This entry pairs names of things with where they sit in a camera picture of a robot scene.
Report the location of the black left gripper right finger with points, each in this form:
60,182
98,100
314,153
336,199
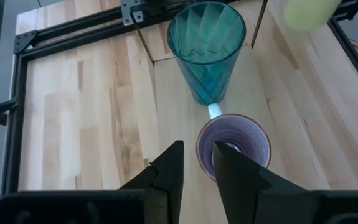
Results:
238,180

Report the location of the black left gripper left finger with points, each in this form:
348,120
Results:
169,174

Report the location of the teal faceted plastic tumbler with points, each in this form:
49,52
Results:
206,46

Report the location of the light wooden shelf board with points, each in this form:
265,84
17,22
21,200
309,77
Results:
181,102

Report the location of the yellow-green cup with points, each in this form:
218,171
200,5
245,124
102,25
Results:
309,14

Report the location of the black metal shelf frame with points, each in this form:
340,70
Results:
143,39

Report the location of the black table edge frame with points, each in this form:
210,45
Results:
16,124

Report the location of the grey metal corner bracket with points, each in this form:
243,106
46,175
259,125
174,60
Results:
132,12

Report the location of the black corner bracket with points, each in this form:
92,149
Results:
24,40

